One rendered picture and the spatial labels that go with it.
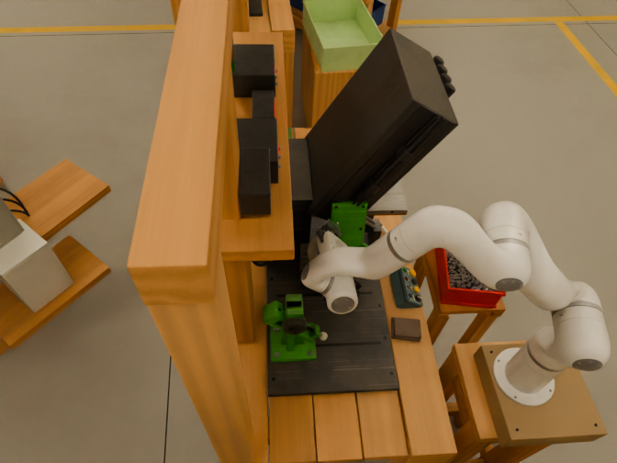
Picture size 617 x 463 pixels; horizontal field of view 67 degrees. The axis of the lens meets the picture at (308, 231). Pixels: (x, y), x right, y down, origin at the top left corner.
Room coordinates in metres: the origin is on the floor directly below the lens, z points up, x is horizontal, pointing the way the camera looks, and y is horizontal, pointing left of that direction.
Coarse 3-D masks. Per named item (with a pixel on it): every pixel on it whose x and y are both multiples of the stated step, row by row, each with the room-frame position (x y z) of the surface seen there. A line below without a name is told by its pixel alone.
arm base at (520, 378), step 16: (512, 352) 0.67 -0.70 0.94; (496, 368) 0.61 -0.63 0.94; (512, 368) 0.59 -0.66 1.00; (528, 368) 0.56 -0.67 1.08; (512, 384) 0.56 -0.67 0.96; (528, 384) 0.54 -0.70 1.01; (544, 384) 0.54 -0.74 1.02; (512, 400) 0.51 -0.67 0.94; (528, 400) 0.52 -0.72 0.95; (544, 400) 0.52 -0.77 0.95
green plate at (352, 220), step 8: (336, 208) 0.97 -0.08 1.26; (344, 208) 0.98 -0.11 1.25; (352, 208) 0.98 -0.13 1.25; (360, 208) 0.98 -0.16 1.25; (336, 216) 0.97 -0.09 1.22; (344, 216) 0.97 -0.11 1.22; (352, 216) 0.97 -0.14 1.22; (360, 216) 0.98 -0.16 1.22; (344, 224) 0.96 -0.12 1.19; (352, 224) 0.96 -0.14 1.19; (360, 224) 0.97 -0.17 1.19; (344, 232) 0.95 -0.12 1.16; (352, 232) 0.96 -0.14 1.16; (360, 232) 0.96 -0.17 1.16; (344, 240) 0.95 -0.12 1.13; (352, 240) 0.95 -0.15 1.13; (360, 240) 0.95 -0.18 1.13
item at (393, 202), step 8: (400, 184) 1.22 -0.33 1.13; (392, 192) 1.18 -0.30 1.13; (400, 192) 1.18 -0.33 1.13; (384, 200) 1.13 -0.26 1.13; (392, 200) 1.14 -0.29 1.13; (400, 200) 1.14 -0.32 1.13; (376, 208) 1.10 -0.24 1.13; (384, 208) 1.10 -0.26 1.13; (392, 208) 1.10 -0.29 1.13; (400, 208) 1.10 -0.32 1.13; (312, 216) 1.06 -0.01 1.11
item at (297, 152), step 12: (288, 144) 1.27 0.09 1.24; (300, 144) 1.27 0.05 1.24; (300, 156) 1.21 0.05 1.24; (300, 168) 1.15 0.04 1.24; (300, 180) 1.10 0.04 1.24; (300, 192) 1.04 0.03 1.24; (300, 204) 1.01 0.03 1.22; (300, 216) 1.01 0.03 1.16; (300, 228) 1.01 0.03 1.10; (300, 240) 1.01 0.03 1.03
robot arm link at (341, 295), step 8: (336, 280) 0.67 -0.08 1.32; (344, 280) 0.67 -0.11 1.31; (352, 280) 0.68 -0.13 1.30; (328, 288) 0.65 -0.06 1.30; (336, 288) 0.64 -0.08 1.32; (344, 288) 0.64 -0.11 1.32; (352, 288) 0.65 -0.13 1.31; (328, 296) 0.63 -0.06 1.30; (336, 296) 0.62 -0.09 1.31; (344, 296) 0.62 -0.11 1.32; (352, 296) 0.62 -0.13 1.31; (328, 304) 0.61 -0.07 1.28; (336, 304) 0.61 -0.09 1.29; (344, 304) 0.61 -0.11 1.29; (352, 304) 0.61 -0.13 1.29; (336, 312) 0.60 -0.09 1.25; (344, 312) 0.61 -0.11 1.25
